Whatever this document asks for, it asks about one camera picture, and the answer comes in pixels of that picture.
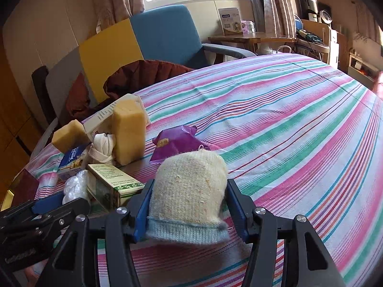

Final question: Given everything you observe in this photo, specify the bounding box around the small yellow sponge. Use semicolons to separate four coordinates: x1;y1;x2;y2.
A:
52;120;90;154

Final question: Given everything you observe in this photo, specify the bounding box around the white cardboard box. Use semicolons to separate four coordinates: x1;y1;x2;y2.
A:
82;94;151;135

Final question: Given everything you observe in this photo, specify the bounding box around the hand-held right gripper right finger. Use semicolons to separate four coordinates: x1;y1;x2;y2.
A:
226;179;348;287

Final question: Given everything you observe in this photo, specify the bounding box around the purple snack packet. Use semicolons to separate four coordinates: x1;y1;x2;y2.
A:
150;125;222;164

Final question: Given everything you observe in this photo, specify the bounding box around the wooden side table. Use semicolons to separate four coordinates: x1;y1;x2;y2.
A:
208;31;297;56

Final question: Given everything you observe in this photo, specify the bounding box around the tall yellow sponge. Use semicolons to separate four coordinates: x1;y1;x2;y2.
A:
111;100;148;166

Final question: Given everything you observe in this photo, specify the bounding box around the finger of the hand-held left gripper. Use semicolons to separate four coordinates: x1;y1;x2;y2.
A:
31;196;91;219

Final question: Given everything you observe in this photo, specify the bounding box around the wooden wardrobe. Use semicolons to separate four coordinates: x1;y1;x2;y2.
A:
0;45;42;198

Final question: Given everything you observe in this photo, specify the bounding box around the cream knitted sock blue cuff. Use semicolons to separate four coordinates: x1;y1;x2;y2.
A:
145;151;231;246

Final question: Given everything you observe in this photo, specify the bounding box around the wooden shelf unit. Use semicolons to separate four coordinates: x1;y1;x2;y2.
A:
301;19;332;63

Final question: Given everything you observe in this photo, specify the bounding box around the blue and white carton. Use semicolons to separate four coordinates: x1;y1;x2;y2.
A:
57;144;92;181

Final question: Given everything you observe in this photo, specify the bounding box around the white product box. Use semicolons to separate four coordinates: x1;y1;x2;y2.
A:
218;7;243;36

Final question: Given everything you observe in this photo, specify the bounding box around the white storage box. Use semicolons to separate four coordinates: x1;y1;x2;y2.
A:
349;52;382;87

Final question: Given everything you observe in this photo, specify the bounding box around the green and white box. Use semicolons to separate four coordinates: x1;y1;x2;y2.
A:
86;163;146;211

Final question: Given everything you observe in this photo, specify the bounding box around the dark red jacket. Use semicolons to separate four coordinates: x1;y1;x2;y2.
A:
66;60;196;120

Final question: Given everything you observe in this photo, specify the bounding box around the small white candy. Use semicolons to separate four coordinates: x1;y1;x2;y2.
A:
88;132;117;165

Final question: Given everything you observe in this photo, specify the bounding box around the grey yellow blue chair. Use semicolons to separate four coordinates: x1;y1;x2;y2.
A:
45;4;256;126

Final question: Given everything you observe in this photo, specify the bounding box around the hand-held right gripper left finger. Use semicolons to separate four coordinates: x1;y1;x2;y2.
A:
36;179;154;287

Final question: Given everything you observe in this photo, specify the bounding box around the clear plastic bag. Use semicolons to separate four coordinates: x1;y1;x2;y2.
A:
62;170;90;205

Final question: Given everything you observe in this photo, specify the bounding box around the striped tablecloth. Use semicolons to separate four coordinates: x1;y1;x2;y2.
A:
25;53;383;287

